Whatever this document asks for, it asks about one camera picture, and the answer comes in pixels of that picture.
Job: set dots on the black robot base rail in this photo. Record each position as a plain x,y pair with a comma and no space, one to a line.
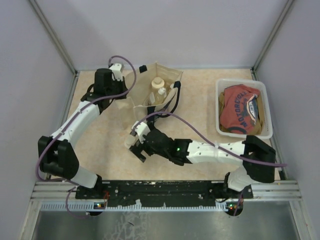
183,193

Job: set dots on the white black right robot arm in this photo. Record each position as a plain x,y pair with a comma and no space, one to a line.
254,159

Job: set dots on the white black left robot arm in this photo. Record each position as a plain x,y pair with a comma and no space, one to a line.
57,156

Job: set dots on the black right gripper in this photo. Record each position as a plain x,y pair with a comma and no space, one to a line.
137,150

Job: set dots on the orange printed t-shirt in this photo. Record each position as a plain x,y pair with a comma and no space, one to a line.
239,110

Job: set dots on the tan cloth in basket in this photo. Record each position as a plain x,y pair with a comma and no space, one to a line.
247,123

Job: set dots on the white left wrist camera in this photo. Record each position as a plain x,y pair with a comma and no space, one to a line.
117,71

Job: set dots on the cream canvas tote bag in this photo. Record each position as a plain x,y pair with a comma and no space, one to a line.
137,103

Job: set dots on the aluminium frame rail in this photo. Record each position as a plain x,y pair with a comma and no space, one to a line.
53,35

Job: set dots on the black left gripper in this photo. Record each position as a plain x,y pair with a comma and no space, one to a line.
122,84

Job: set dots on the cream lotion bottle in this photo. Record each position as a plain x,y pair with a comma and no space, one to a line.
156,84

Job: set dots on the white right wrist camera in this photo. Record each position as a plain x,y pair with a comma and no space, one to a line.
140,130

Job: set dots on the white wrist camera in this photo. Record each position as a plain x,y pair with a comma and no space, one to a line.
117,71
140,130

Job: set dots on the white plastic basket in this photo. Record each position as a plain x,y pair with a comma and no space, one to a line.
223,83

